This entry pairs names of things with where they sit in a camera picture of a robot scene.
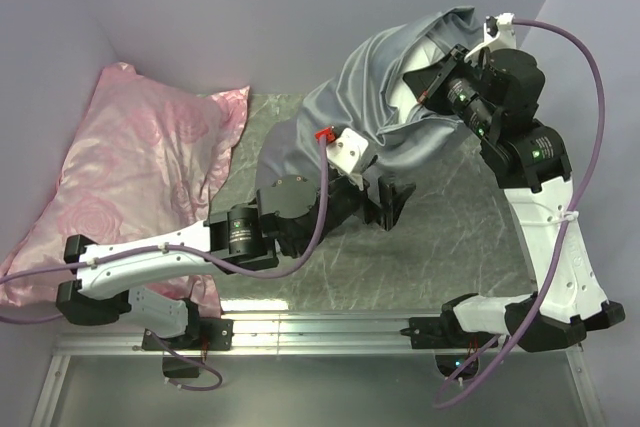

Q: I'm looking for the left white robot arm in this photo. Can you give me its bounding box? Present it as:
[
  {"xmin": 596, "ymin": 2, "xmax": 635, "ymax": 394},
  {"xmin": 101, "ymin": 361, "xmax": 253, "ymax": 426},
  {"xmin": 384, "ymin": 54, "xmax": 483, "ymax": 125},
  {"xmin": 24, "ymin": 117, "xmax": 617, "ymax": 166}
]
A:
[{"xmin": 55, "ymin": 173, "xmax": 416, "ymax": 349}]

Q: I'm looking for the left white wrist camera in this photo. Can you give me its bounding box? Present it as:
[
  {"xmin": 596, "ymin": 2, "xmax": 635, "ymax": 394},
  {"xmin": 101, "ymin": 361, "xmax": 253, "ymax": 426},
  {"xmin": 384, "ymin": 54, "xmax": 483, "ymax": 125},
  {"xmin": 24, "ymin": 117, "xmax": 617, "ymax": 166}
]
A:
[{"xmin": 315, "ymin": 127, "xmax": 375, "ymax": 191}]

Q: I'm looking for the aluminium mounting rail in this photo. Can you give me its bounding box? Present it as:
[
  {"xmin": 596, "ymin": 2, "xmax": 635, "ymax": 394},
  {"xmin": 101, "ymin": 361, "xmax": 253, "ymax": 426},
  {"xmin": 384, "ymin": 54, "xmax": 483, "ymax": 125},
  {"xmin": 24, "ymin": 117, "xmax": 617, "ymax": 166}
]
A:
[{"xmin": 32, "ymin": 312, "xmax": 605, "ymax": 426}]

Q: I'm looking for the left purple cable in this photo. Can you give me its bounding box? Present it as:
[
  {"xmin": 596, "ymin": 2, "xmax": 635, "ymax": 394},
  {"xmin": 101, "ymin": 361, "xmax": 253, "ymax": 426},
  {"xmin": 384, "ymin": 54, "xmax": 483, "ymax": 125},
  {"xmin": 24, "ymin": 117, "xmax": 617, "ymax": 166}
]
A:
[{"xmin": 0, "ymin": 139, "xmax": 331, "ymax": 393}]

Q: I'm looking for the white pillow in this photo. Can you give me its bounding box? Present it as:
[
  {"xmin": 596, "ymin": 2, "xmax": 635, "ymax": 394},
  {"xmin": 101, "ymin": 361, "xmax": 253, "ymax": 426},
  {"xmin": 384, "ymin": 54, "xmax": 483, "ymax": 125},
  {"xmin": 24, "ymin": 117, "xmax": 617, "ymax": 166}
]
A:
[{"xmin": 387, "ymin": 38, "xmax": 445, "ymax": 125}]

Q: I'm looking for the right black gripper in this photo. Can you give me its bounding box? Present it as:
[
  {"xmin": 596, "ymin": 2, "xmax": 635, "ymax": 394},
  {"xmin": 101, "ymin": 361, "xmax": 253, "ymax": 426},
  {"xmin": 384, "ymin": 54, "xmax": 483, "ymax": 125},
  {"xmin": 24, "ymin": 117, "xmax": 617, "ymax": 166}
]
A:
[{"xmin": 403, "ymin": 43, "xmax": 498, "ymax": 140}]

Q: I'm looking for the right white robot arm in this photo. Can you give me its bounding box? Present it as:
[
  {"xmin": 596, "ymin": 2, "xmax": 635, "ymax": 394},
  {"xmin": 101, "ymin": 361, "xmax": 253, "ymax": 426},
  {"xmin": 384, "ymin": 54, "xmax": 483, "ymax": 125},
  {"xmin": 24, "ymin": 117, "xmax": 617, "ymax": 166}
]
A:
[{"xmin": 403, "ymin": 45, "xmax": 625, "ymax": 352}]

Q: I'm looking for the pink satin rose pillow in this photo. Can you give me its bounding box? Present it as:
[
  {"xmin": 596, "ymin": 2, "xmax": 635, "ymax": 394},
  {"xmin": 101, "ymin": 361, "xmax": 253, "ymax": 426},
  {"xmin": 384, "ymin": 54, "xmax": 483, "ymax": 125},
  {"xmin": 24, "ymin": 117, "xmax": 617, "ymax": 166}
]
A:
[{"xmin": 1, "ymin": 63, "xmax": 250, "ymax": 307}]

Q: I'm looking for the grey pillowcase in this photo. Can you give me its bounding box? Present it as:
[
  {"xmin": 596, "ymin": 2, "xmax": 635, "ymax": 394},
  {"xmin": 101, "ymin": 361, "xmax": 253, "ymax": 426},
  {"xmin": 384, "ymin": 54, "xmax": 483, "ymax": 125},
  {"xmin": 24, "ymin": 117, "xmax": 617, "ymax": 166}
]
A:
[{"xmin": 255, "ymin": 7, "xmax": 482, "ymax": 200}]

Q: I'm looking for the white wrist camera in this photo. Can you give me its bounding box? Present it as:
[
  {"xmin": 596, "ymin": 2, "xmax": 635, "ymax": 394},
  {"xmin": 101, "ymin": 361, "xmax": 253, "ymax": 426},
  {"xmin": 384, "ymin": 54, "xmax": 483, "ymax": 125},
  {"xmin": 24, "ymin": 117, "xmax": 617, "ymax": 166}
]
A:
[
  {"xmin": 464, "ymin": 13, "xmax": 517, "ymax": 62},
  {"xmin": 315, "ymin": 127, "xmax": 375, "ymax": 191}
]

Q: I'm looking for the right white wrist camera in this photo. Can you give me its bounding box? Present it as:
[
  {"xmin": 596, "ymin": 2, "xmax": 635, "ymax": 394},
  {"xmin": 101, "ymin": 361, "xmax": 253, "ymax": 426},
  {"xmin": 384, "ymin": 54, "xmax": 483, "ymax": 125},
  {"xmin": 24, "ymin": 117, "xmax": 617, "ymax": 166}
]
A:
[{"xmin": 464, "ymin": 13, "xmax": 517, "ymax": 62}]

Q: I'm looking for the grey marble mat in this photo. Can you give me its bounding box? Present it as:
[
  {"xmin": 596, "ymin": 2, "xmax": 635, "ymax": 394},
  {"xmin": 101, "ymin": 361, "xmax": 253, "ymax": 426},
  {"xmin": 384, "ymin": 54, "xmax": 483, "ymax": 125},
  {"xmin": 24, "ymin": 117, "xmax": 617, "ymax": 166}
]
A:
[{"xmin": 204, "ymin": 92, "xmax": 539, "ymax": 313}]

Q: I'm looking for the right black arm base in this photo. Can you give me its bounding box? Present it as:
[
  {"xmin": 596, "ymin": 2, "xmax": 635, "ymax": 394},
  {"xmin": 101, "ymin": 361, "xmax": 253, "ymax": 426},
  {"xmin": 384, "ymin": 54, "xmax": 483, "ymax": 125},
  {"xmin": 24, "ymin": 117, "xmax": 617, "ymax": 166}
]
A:
[{"xmin": 400, "ymin": 315, "xmax": 494, "ymax": 377}]

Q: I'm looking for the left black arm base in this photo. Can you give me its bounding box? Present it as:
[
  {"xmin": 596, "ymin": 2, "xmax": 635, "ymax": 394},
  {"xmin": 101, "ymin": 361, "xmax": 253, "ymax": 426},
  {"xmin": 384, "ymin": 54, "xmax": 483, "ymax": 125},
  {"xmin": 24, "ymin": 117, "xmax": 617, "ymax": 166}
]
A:
[{"xmin": 141, "ymin": 318, "xmax": 234, "ymax": 381}]

